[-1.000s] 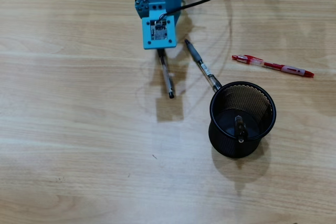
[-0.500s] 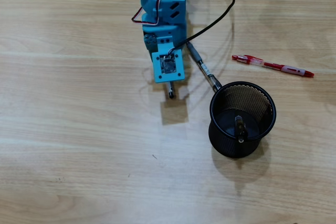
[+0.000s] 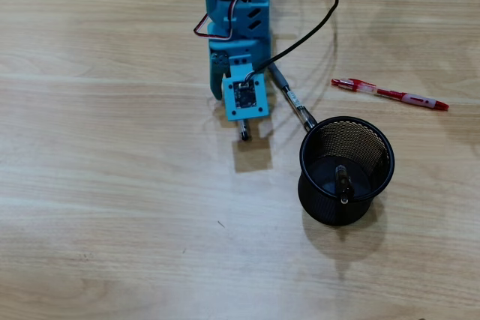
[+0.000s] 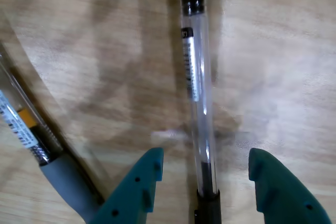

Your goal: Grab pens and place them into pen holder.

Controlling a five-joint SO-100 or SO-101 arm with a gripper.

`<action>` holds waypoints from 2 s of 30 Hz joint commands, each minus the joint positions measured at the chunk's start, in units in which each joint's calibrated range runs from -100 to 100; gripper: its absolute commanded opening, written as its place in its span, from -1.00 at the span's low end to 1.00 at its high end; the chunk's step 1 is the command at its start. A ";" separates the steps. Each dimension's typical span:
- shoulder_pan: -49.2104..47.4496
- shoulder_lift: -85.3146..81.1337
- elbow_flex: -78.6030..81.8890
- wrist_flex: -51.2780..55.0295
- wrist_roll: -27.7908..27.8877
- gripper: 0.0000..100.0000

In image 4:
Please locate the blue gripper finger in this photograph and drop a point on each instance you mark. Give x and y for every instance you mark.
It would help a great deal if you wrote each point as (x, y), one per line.
(134, 195)
(283, 197)

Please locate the clear pen with grey grip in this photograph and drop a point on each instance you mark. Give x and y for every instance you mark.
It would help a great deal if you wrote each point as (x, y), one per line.
(65, 179)

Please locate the clear capped gel pen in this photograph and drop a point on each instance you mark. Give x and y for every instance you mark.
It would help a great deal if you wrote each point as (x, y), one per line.
(202, 119)

